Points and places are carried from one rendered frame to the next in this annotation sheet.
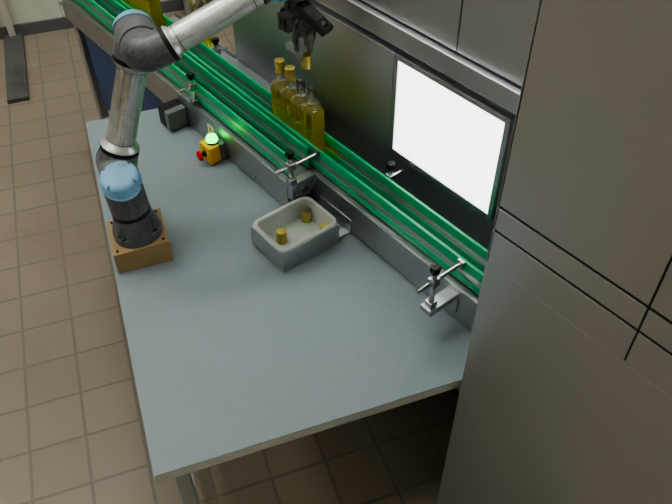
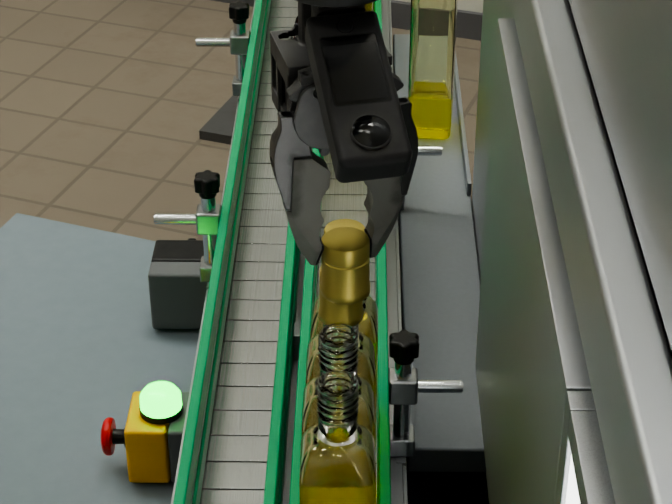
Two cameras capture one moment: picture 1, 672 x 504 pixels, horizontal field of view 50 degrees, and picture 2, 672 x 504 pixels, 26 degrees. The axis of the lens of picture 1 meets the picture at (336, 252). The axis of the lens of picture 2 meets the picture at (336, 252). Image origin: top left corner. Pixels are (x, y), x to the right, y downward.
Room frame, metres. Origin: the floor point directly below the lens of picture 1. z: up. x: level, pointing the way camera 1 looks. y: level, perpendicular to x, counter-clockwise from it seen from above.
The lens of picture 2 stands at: (1.31, -0.45, 1.78)
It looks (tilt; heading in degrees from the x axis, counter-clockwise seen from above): 33 degrees down; 40
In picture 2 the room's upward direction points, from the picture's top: straight up
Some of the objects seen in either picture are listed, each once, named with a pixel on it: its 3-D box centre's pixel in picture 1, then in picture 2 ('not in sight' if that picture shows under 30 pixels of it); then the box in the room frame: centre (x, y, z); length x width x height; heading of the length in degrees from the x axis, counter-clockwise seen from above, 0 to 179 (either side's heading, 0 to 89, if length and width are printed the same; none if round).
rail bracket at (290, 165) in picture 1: (296, 164); not in sight; (1.80, 0.12, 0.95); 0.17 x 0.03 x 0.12; 129
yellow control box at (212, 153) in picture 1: (212, 150); (161, 438); (2.10, 0.44, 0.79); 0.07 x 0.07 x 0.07; 39
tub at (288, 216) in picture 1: (295, 232); not in sight; (1.65, 0.13, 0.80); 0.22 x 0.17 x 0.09; 129
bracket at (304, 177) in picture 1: (302, 186); not in sight; (1.82, 0.11, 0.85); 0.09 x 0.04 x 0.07; 129
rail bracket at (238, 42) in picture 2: not in sight; (223, 50); (2.60, 0.82, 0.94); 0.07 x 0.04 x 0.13; 129
